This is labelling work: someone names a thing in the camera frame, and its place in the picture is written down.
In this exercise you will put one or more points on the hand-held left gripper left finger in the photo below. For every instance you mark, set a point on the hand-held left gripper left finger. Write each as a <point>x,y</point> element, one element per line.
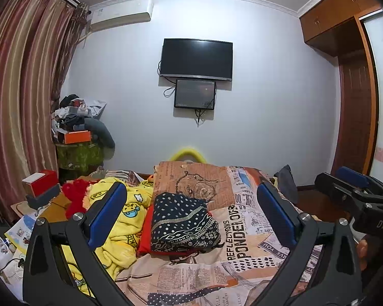
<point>108,213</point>

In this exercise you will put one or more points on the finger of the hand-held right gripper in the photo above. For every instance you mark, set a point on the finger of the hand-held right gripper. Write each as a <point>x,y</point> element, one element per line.
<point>351,176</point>
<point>338,191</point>

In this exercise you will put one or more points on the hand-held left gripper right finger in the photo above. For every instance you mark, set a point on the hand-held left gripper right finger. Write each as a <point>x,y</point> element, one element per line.
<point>276,213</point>

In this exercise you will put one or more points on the navy patterned hooded garment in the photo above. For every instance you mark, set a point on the navy patterned hooded garment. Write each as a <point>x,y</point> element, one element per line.
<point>182,223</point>

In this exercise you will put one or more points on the person's right hand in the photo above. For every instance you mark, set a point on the person's right hand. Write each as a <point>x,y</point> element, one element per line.
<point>364,255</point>

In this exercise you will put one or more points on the yellow cartoon pajamas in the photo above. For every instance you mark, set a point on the yellow cartoon pajamas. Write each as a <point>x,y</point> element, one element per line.
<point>131,210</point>

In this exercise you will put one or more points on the red fuzzy cloth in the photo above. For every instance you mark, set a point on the red fuzzy cloth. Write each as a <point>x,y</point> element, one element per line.
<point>75,197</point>

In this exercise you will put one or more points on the brown newspaper printed blanket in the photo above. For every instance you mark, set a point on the brown newspaper printed blanket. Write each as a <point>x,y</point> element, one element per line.
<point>242,229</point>

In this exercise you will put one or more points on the striped cloth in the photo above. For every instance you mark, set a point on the striped cloth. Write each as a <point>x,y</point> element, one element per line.
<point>127,177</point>

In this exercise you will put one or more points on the red garment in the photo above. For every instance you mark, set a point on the red garment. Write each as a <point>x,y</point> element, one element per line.
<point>145,236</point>

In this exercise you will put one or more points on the wooden desk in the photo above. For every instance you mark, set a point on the wooden desk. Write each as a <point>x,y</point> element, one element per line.
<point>54,210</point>

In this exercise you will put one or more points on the green patterned cloth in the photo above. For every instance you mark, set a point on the green patterned cloth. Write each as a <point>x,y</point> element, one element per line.
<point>78,159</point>

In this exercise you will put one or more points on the red box white lid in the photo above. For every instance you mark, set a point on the red box white lid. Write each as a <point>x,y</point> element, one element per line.
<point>44,181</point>

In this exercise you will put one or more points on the orange box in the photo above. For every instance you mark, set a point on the orange box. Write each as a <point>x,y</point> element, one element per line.
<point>78,137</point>

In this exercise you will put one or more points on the yellow hoop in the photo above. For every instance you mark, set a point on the yellow hoop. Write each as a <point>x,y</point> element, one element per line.
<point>186,151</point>

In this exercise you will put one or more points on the paper pile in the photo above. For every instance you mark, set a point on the paper pile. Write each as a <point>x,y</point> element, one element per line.
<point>9,245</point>

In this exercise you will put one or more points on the clutter pile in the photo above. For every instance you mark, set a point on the clutter pile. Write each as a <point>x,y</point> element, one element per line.
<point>73,110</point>

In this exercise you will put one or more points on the small black monitor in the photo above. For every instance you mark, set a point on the small black monitor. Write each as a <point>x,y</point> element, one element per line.
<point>194,94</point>

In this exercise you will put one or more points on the striped red brown curtain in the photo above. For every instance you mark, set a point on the striped red brown curtain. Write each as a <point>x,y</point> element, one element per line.
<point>19,86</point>

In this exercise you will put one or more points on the wooden overhead cabinet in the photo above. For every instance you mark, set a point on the wooden overhead cabinet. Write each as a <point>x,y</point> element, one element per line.
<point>335,16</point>

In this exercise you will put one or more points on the large black television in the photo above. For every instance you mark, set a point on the large black television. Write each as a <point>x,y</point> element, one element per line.
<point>196,59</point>

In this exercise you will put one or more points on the white air conditioner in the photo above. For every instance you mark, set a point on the white air conditioner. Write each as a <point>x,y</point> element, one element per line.
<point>121,16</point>

